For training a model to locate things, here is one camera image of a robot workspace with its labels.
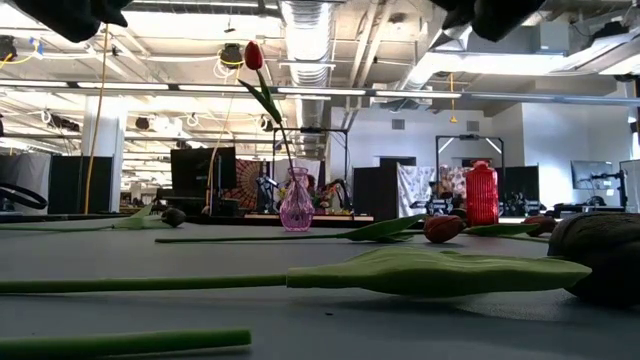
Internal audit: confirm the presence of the red artificial tulip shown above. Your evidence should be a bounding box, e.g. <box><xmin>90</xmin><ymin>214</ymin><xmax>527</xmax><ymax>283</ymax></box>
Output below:
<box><xmin>237</xmin><ymin>40</ymin><xmax>300</xmax><ymax>174</ymax></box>
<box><xmin>155</xmin><ymin>213</ymin><xmax>466</xmax><ymax>246</ymax></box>

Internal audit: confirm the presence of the dark maroon artificial tulip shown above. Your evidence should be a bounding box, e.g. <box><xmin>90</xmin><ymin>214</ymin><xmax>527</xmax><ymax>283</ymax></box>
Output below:
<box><xmin>464</xmin><ymin>214</ymin><xmax>559</xmax><ymax>241</ymax></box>
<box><xmin>0</xmin><ymin>203</ymin><xmax>187</xmax><ymax>232</ymax></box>
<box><xmin>0</xmin><ymin>213</ymin><xmax>640</xmax><ymax>306</ymax></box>

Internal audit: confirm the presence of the green stem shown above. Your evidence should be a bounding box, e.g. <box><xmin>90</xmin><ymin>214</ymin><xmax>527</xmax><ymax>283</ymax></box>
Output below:
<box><xmin>0</xmin><ymin>328</ymin><xmax>253</xmax><ymax>360</ymax></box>

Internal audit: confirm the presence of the red ribbed glass vase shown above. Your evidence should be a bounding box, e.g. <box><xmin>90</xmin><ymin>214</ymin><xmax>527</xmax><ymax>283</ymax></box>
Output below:
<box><xmin>464</xmin><ymin>159</ymin><xmax>500</xmax><ymax>227</ymax></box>

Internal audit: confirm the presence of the pink glass vase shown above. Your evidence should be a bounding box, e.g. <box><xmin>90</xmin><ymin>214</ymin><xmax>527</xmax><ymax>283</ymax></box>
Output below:
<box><xmin>278</xmin><ymin>166</ymin><xmax>316</xmax><ymax>233</ymax></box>

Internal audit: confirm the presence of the black round ceiling device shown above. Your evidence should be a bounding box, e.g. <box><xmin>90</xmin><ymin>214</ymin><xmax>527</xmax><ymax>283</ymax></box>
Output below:
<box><xmin>219</xmin><ymin>43</ymin><xmax>245</xmax><ymax>70</ymax></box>

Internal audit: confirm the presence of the long ceiling light strip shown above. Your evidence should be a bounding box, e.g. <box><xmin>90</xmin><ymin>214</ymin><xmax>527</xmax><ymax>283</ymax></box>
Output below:
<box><xmin>0</xmin><ymin>78</ymin><xmax>640</xmax><ymax>107</ymax></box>

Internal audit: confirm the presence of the white building pillar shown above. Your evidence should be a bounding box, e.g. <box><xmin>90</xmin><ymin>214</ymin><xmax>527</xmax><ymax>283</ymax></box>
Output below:
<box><xmin>82</xmin><ymin>97</ymin><xmax>125</xmax><ymax>214</ymax></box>

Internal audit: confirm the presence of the grey partition panel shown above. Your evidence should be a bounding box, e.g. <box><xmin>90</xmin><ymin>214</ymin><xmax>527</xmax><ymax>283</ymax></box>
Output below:
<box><xmin>0</xmin><ymin>152</ymin><xmax>51</xmax><ymax>216</ymax></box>

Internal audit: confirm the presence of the black partition panel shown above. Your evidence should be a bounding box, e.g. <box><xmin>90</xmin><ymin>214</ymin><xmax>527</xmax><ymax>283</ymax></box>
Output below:
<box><xmin>48</xmin><ymin>155</ymin><xmax>115</xmax><ymax>215</ymax></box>

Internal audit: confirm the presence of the pink patterned cloth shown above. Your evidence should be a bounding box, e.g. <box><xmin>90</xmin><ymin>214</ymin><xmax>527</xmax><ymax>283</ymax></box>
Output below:
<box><xmin>439</xmin><ymin>165</ymin><xmax>469</xmax><ymax>199</ymax></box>

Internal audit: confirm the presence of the large black screen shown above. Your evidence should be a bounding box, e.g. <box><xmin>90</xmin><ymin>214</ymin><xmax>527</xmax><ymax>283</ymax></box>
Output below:
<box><xmin>170</xmin><ymin>146</ymin><xmax>238</xmax><ymax>199</ymax></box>

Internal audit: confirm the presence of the grey computer monitor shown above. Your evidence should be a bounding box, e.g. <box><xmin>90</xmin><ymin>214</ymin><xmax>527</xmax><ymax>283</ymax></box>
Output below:
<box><xmin>570</xmin><ymin>159</ymin><xmax>615</xmax><ymax>191</ymax></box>

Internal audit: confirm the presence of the white patterned cloth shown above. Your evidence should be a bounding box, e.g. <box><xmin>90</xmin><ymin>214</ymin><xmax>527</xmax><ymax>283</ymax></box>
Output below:
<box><xmin>397</xmin><ymin>163</ymin><xmax>437</xmax><ymax>219</ymax></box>

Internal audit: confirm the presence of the black cabinet panel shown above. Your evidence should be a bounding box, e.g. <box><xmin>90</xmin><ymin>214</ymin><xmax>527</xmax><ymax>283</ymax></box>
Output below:
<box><xmin>352</xmin><ymin>156</ymin><xmax>400</xmax><ymax>221</ymax></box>

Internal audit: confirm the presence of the white panel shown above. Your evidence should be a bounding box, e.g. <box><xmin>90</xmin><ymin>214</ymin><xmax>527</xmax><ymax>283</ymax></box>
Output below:
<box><xmin>619</xmin><ymin>159</ymin><xmax>640</xmax><ymax>214</ymax></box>

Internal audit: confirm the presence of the orange mandala tapestry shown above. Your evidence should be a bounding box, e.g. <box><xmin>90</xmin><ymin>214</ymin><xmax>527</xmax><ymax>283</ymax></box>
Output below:
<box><xmin>227</xmin><ymin>158</ymin><xmax>264</xmax><ymax>211</ymax></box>

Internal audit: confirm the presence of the rectangular grey air duct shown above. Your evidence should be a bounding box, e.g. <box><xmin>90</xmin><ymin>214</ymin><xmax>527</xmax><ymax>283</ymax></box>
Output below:
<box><xmin>429</xmin><ymin>24</ymin><xmax>571</xmax><ymax>77</ymax></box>

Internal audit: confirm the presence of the slanted silver ceiling duct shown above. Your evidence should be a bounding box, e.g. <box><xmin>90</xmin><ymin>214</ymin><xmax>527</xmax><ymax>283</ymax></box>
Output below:
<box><xmin>399</xmin><ymin>24</ymin><xmax>474</xmax><ymax>91</ymax></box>

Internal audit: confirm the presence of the short yellow pendant cord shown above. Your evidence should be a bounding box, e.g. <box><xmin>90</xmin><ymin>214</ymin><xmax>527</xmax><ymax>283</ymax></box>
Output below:
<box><xmin>448</xmin><ymin>72</ymin><xmax>459</xmax><ymax>125</ymax></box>

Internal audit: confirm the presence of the long yellow hanging cable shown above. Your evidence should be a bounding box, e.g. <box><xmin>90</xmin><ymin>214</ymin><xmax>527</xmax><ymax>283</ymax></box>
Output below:
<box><xmin>83</xmin><ymin>22</ymin><xmax>112</xmax><ymax>215</ymax></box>

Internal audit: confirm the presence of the black metal stand frame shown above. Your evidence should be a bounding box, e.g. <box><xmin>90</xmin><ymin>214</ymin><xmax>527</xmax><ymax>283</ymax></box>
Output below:
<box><xmin>435</xmin><ymin>133</ymin><xmax>505</xmax><ymax>201</ymax></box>
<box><xmin>271</xmin><ymin>127</ymin><xmax>350</xmax><ymax>211</ymax></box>

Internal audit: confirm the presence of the round silver ceiling duct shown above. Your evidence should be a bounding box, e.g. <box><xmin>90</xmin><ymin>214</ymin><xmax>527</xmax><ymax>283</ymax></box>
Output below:
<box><xmin>278</xmin><ymin>0</ymin><xmax>335</xmax><ymax>161</ymax></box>

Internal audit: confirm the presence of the black cable loop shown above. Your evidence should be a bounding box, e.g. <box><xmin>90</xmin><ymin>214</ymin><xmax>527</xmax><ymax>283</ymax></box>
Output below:
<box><xmin>0</xmin><ymin>182</ymin><xmax>49</xmax><ymax>211</ymax></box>

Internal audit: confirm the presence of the black table frame rail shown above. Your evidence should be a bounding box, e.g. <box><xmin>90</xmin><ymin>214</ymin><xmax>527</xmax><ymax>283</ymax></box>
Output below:
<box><xmin>0</xmin><ymin>212</ymin><xmax>640</xmax><ymax>226</ymax></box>

